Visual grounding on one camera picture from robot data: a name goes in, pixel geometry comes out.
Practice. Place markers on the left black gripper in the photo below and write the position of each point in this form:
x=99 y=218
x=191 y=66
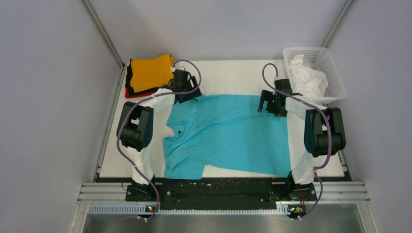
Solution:
x=195 y=91

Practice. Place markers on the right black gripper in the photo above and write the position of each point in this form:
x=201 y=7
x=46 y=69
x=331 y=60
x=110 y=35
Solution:
x=267 y=95

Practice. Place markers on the teal polo shirt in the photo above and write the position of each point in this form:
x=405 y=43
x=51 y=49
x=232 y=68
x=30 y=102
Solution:
x=225 y=131

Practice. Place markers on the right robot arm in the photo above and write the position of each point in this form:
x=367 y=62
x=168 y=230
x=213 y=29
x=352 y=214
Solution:
x=324 y=133

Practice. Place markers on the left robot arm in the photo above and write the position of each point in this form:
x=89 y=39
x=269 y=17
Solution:
x=136 y=125

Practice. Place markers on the orange folded shirt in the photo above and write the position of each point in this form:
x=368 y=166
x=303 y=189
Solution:
x=148 y=73

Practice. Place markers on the white crumpled shirt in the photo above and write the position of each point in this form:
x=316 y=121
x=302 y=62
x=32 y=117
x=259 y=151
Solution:
x=307 y=81

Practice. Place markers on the red folded shirt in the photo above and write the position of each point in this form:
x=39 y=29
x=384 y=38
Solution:
x=129 y=93

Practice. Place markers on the white plastic basket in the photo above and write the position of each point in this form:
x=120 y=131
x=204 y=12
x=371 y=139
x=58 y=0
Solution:
x=320 y=59

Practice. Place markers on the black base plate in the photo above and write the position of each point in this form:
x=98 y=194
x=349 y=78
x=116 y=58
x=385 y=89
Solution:
x=221 y=193

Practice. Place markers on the white cable duct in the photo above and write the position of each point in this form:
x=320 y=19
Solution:
x=142 y=209

